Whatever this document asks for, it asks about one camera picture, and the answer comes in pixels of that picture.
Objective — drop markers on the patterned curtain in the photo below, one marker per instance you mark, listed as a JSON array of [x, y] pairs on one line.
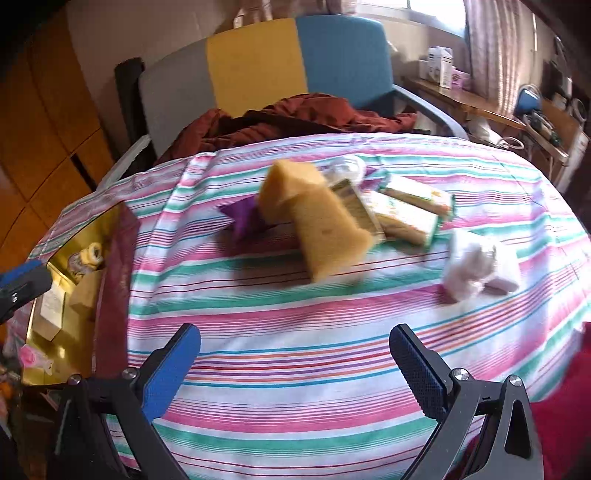
[[498, 46]]

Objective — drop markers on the clear plastic bag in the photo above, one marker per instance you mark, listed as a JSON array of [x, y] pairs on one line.
[[346, 167]]

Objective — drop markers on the wooden desk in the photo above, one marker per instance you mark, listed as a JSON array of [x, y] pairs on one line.
[[461, 97]]

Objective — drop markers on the black upright panel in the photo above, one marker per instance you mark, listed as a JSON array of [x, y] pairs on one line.
[[127, 92]]

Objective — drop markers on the white paper box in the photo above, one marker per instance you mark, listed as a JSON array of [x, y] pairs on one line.
[[51, 309]]

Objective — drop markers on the window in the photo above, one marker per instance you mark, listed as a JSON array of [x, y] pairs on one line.
[[438, 14]]

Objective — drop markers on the yellow sponge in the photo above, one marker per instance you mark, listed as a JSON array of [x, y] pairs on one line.
[[85, 295], [332, 235], [286, 184]]

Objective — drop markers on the striped bed sheet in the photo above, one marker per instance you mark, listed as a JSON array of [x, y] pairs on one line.
[[295, 346]]

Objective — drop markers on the white carton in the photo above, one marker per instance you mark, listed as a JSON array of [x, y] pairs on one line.
[[441, 67]]

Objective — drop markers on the red-brown blanket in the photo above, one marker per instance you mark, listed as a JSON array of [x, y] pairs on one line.
[[300, 115]]

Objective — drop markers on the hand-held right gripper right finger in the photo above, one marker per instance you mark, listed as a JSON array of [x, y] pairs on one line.
[[420, 369]]

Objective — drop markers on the purple cloth pouch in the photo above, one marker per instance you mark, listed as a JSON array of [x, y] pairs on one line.
[[240, 217]]

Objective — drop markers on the wooden side shelf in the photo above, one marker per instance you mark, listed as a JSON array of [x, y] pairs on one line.
[[556, 134]]

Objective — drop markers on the yellow tape roll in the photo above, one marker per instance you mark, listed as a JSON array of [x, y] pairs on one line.
[[90, 254]]

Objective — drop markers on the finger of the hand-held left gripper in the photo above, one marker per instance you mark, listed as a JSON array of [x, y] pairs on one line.
[[21, 274]]

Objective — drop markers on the red cloth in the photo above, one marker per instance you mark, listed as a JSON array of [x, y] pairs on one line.
[[563, 415]]

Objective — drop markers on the wooden wardrobe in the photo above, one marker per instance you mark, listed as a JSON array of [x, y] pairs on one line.
[[46, 138]]

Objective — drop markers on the grey yellow blue chair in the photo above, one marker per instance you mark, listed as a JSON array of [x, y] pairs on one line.
[[249, 69]]

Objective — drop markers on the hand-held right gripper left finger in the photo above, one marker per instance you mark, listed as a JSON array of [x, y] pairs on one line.
[[168, 369]]

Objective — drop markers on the white cloth bundle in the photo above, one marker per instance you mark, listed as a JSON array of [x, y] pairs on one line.
[[475, 267]]

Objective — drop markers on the gold box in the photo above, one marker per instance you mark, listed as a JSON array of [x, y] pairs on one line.
[[69, 341]]

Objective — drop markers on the black speaker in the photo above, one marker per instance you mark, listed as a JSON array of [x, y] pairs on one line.
[[577, 108]]

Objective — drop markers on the pink small box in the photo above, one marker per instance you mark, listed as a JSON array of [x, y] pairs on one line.
[[461, 79]]

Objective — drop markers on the pink flower item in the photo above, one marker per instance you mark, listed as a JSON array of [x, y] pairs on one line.
[[34, 360]]

